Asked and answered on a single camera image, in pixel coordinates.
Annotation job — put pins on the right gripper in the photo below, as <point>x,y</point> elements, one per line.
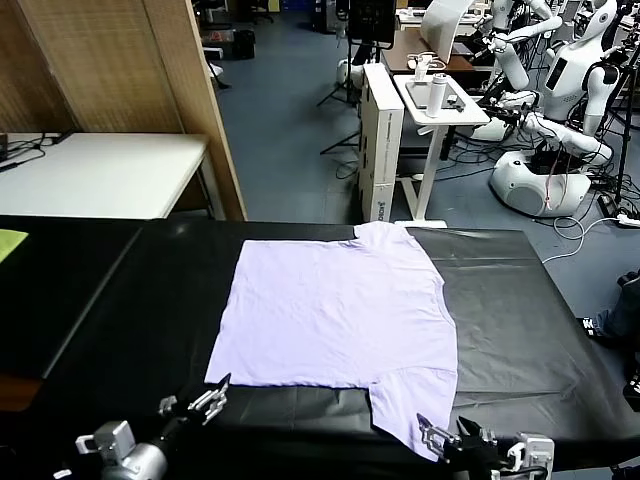
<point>475,457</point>

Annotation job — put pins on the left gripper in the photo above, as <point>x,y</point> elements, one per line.
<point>175,427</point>

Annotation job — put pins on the lavender t-shirt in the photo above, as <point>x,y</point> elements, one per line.
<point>325,310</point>

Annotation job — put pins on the low white robot base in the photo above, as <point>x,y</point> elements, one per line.
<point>492,131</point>

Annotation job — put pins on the white robot forearm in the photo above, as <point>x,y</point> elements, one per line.
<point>565,132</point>

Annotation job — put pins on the big white round robot base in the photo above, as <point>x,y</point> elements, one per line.
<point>525,190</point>

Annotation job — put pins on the white robot with raised arm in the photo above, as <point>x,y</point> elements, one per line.
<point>512,65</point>

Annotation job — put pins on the wide black table cover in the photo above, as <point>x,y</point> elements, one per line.
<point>500,300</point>

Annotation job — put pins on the narrow black table cover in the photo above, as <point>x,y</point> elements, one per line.
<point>60,290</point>

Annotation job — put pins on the black office chair base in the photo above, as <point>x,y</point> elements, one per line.
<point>631,279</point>

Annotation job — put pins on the yellow-green cloth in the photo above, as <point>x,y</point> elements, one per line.
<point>10,242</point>

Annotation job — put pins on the white table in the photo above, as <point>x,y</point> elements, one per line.
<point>100,175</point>

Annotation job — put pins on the white standing desk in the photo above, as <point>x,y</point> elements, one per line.
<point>431,170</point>

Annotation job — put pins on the black power strip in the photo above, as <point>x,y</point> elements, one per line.
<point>607,205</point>

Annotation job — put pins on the white power strip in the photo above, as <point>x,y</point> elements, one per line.
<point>629,219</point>

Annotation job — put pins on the tall white cardboard box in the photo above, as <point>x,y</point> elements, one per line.
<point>382,150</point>

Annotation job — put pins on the small black box device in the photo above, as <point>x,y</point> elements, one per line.
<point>3,147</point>

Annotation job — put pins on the tall black tripod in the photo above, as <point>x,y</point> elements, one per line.
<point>625,150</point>

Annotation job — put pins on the white bottle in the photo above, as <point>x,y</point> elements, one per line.
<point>436,95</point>

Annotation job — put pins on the wooden folding screen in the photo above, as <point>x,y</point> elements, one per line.
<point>125,65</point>

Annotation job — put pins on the black trash bin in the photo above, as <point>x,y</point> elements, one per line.
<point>244,45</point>

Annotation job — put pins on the white desk gadget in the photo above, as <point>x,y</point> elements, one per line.
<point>421,70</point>

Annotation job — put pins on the red patterned crate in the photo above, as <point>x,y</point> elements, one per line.
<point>217,37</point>

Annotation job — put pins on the white humanoid robot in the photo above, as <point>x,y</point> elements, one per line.
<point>565,75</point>

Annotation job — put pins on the brown wooden desk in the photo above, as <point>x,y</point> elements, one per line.
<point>397,55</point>

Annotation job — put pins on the black monitor tripod stand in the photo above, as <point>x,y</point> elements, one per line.
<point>359,55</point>

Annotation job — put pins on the black office chair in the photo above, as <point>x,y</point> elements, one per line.
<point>262,12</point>

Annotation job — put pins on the white curved shell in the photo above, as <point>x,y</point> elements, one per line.
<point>440,30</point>

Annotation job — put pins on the black monitor panel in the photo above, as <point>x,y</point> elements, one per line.
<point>370,20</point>

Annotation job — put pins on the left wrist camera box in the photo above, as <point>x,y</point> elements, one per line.
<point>115,435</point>

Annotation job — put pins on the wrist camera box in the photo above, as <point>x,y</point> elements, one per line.
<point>535,447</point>
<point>115,435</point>

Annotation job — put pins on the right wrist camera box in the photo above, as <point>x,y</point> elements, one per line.
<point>535,447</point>

